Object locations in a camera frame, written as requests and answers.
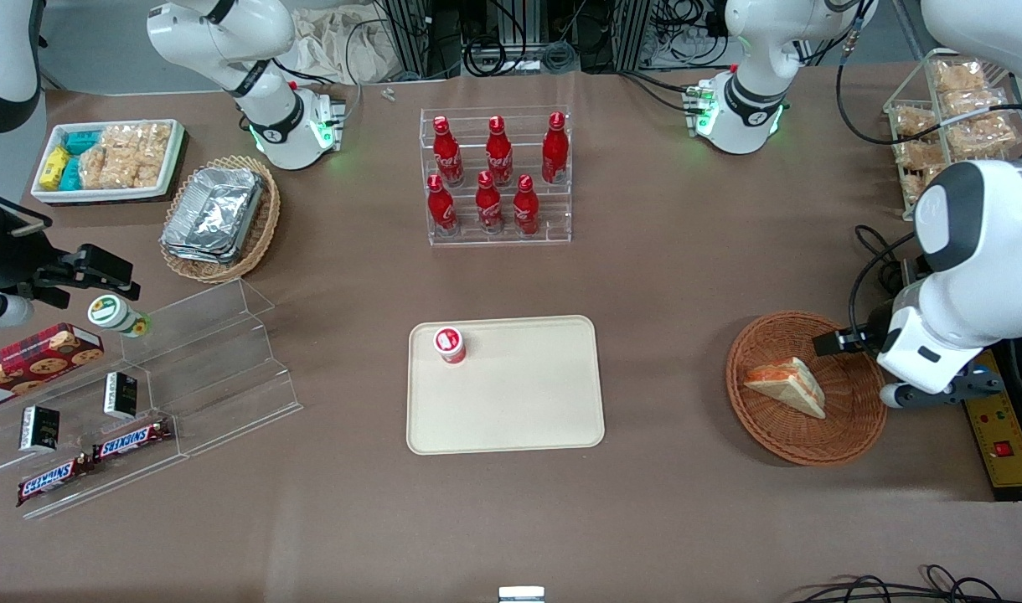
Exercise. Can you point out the triangular sandwich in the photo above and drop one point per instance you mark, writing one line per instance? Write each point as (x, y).
(792, 385)

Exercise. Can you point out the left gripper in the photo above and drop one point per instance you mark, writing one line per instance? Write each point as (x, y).
(874, 323)

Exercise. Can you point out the stacked aluminium foil trays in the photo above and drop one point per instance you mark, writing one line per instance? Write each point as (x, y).
(214, 213)

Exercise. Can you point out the beige crumpled cloth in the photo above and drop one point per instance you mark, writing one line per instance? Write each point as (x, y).
(335, 42)

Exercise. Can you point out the clear fried snack bag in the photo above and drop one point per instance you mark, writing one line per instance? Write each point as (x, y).
(959, 75)
(976, 102)
(913, 184)
(980, 136)
(915, 122)
(920, 156)

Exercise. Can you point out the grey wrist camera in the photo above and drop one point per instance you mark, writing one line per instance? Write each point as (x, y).
(0, 311)
(963, 387)

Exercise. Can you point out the aluminium frame post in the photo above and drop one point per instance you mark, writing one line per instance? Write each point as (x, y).
(616, 33)
(419, 38)

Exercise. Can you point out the red cola bottle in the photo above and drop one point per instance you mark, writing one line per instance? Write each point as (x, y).
(441, 209)
(554, 151)
(488, 205)
(525, 209)
(499, 155)
(446, 155)

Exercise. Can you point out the beige plastic tray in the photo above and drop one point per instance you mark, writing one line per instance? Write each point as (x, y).
(519, 402)

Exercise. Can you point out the small black carton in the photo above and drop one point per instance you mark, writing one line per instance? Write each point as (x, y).
(121, 395)
(40, 429)

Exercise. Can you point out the round brown wicker basket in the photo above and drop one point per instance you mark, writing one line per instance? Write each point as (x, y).
(779, 435)

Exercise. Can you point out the clear bin of snack bags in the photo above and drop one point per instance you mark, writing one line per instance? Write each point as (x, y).
(895, 109)

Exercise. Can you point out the yellow black control box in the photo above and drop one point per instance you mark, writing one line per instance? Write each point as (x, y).
(1009, 452)

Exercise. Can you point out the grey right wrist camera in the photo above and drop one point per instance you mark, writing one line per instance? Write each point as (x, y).
(0, 311)

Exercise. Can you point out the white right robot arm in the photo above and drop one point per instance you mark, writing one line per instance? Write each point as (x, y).
(268, 109)

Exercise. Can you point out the small white grey block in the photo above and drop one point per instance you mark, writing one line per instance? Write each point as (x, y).
(521, 595)

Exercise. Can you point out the green-lidded white cup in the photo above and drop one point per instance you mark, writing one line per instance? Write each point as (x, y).
(113, 314)

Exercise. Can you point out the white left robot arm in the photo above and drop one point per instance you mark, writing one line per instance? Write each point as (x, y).
(754, 100)

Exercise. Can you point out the clear acrylic bottle rack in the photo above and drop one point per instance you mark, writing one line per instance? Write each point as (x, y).
(553, 222)

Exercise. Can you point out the oval tan wicker basket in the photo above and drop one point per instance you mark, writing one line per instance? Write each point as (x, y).
(260, 234)

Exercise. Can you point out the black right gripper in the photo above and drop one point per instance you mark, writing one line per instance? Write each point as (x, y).
(8, 258)

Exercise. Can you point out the Snickers chocolate bar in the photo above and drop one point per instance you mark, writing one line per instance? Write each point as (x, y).
(134, 440)
(54, 479)

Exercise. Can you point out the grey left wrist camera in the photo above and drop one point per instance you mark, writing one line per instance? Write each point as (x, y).
(963, 387)

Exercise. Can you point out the clear rice cracker bag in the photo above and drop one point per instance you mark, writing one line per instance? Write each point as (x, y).
(138, 141)
(117, 172)

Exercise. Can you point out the red tartan cookie box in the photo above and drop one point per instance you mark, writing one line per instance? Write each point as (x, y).
(33, 364)

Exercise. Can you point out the white rectangular snack bin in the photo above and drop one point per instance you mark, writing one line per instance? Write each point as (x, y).
(172, 180)

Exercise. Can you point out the red-lidded white cup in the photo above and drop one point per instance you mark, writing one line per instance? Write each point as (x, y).
(449, 345)

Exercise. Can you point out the teal snack packet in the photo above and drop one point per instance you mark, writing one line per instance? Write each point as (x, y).
(82, 141)
(70, 174)

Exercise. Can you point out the yellow snack packet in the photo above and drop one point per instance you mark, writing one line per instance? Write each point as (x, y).
(54, 166)

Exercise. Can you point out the clear acrylic stepped shelf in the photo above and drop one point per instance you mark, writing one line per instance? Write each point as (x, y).
(218, 368)

